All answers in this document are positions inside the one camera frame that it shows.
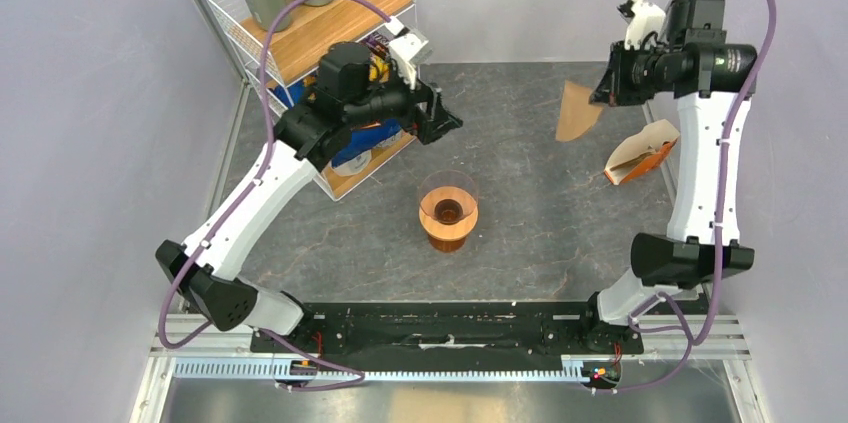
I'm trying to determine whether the clear glass dripper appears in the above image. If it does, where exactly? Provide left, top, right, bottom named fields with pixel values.
left=418, top=170, right=479, bottom=226

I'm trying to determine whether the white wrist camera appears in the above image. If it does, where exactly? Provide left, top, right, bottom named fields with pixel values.
left=617, top=0, right=666, bottom=50
left=385, top=16, right=433, bottom=90

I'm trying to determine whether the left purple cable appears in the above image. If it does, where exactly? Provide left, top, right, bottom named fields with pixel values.
left=156, top=0, right=399, bottom=391

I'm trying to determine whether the wooden ring dripper holder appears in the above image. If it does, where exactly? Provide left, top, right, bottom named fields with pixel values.
left=418, top=186, right=479, bottom=240

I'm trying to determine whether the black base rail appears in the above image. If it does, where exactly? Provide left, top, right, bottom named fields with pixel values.
left=286, top=301, right=645, bottom=373

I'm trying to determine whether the yellow candy bag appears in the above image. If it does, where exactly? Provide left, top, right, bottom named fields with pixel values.
left=369, top=53, right=391, bottom=83

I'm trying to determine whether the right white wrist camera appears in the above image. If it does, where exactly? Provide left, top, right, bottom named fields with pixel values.
left=617, top=0, right=666, bottom=50

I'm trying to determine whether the brown paper coffee filter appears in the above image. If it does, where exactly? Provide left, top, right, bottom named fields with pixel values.
left=555, top=81, right=603, bottom=142

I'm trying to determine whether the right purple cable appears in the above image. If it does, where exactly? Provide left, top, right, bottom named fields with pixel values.
left=625, top=0, right=778, bottom=396

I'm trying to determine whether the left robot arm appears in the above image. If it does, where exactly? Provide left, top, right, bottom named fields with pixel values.
left=155, top=33, right=462, bottom=352

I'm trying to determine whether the blue Doritos bag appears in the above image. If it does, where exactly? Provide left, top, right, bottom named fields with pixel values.
left=271, top=73, right=401, bottom=167

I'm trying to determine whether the white wire wooden shelf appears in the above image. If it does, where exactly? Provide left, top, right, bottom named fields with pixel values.
left=206, top=0, right=418, bottom=201

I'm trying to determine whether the coffee filter box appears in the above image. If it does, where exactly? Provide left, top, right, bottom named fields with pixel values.
left=604, top=119, right=681, bottom=185

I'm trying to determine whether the brown candy bag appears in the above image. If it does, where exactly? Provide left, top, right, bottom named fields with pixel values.
left=361, top=32, right=390, bottom=59

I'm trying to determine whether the purple cable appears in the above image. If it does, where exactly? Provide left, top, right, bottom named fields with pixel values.
left=156, top=0, right=399, bottom=391
left=625, top=0, right=778, bottom=396

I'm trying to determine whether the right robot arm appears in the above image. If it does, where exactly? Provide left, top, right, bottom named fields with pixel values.
left=577, top=0, right=758, bottom=352

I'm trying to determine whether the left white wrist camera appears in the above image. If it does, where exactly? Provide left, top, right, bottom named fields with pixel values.
left=385, top=16, right=433, bottom=90

